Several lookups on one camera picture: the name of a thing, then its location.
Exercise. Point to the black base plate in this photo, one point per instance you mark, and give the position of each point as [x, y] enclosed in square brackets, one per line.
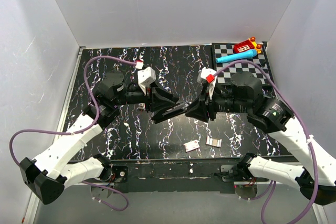
[175, 175]

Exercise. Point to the red toy block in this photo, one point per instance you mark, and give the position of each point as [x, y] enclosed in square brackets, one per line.
[246, 45]

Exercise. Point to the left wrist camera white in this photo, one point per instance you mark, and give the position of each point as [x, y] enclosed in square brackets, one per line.
[146, 77]

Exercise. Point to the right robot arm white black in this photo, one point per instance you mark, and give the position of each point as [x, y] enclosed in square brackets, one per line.
[276, 119]

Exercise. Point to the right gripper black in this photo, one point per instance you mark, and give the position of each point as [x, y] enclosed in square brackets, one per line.
[200, 112]

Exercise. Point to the blue toy marker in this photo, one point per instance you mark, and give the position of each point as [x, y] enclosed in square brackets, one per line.
[239, 56]

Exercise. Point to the black stapler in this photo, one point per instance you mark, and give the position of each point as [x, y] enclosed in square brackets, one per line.
[181, 107]

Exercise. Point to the red white staple box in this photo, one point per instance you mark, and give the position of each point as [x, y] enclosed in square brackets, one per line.
[191, 146]

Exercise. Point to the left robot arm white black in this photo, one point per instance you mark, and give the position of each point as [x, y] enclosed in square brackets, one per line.
[50, 173]

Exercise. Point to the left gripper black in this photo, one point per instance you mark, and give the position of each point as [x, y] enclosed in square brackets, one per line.
[160, 98]

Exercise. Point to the checkered chess board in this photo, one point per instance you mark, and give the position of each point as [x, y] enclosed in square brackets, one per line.
[226, 49]

